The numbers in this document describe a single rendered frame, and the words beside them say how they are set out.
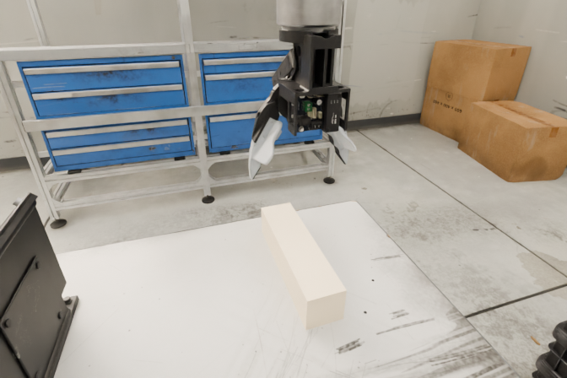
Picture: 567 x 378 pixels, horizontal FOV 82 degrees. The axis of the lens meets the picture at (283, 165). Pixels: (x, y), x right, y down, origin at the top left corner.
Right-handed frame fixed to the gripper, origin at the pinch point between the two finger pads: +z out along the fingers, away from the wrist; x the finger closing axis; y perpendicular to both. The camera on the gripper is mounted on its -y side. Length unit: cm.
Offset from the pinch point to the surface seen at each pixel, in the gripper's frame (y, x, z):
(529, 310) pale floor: -14, 108, 90
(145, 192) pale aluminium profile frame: -138, -40, 77
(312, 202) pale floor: -116, 56, 90
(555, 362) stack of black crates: 17, 57, 50
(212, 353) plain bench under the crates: 11.1, -16.4, 20.0
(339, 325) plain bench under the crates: 12.8, 2.0, 20.0
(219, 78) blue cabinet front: -138, 8, 15
